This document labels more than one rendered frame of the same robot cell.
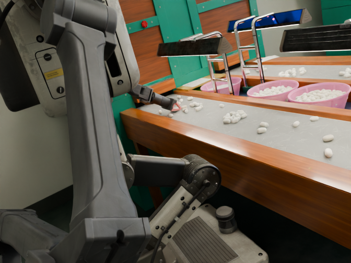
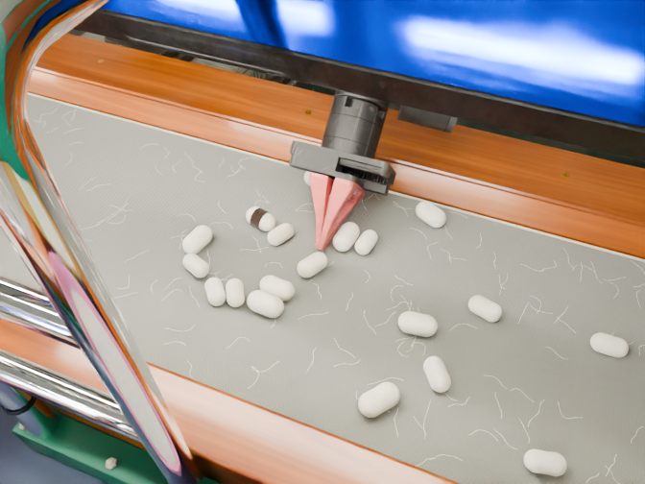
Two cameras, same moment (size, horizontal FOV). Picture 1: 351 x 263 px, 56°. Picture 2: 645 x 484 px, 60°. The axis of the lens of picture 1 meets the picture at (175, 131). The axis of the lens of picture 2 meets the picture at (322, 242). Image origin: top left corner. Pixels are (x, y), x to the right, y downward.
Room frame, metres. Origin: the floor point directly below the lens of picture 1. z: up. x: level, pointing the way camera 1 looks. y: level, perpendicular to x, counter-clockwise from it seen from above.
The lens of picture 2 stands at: (2.10, -0.32, 1.20)
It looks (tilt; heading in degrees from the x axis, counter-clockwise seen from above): 50 degrees down; 138
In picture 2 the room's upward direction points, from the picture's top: straight up
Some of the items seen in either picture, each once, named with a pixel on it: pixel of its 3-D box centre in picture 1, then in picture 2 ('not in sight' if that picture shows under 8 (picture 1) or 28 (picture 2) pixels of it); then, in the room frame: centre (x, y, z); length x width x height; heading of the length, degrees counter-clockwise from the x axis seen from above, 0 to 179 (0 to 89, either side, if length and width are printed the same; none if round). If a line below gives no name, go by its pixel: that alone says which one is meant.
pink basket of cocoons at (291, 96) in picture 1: (319, 101); not in sight; (1.42, -0.68, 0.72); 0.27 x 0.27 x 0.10
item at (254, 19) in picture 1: (259, 54); not in sight; (2.00, -0.62, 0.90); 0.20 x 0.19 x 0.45; 26
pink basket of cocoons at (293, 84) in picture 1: (273, 96); not in sight; (1.67, -0.56, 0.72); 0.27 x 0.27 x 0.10
